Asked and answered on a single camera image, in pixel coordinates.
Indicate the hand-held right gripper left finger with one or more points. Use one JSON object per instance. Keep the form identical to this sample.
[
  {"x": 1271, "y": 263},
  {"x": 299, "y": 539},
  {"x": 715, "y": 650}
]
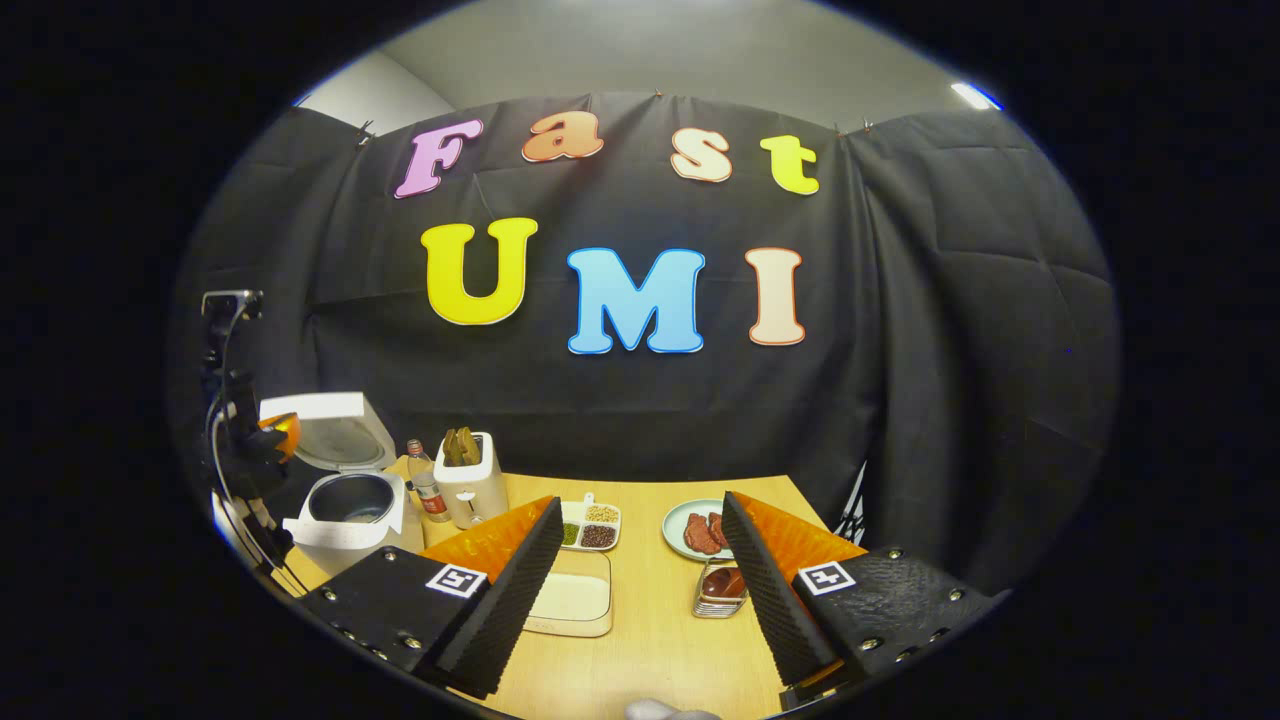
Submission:
[{"x": 510, "y": 600}]

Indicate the black backdrop cloth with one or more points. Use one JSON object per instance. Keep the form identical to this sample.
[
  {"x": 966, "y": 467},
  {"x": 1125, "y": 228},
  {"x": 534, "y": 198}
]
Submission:
[{"x": 900, "y": 350}]

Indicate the pale green plate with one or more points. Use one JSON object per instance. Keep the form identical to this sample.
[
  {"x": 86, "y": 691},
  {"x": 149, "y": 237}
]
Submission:
[{"x": 675, "y": 530}]

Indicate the white rice cooker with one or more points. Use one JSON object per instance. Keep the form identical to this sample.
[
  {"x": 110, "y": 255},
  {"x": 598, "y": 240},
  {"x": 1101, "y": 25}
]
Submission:
[{"x": 345, "y": 530}]

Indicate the white toaster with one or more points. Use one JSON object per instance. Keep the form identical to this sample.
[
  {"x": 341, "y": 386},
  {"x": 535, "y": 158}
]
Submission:
[{"x": 475, "y": 495}]

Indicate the clear plastic water bottle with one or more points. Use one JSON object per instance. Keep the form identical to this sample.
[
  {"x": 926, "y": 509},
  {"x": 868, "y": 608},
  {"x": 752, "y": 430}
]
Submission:
[{"x": 428, "y": 490}]

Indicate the brown toast slice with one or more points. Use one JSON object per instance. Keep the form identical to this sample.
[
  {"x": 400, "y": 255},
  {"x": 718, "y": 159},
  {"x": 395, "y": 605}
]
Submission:
[
  {"x": 469, "y": 445},
  {"x": 451, "y": 447}
]

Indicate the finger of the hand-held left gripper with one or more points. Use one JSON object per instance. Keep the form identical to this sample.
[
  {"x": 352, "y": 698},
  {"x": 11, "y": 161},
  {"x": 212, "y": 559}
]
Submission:
[{"x": 282, "y": 435}]

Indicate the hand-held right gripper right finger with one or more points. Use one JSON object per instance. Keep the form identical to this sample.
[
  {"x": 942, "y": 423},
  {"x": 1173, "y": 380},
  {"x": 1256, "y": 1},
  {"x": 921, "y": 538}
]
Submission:
[{"x": 770, "y": 600}]

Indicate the clear box of rice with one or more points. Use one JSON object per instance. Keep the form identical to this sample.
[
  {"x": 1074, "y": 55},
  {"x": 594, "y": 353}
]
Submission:
[{"x": 575, "y": 600}]

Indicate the white divided grain dish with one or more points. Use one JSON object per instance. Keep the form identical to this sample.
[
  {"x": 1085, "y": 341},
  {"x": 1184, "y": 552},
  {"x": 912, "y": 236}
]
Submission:
[{"x": 595, "y": 525}]

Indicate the dark wooden spoon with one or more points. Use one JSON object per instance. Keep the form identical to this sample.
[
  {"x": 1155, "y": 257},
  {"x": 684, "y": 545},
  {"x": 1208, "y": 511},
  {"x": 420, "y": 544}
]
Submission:
[{"x": 722, "y": 582}]

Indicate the red meat piece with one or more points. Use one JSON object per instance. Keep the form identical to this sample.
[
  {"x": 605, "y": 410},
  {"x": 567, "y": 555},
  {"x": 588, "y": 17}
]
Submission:
[
  {"x": 698, "y": 535},
  {"x": 718, "y": 525}
]

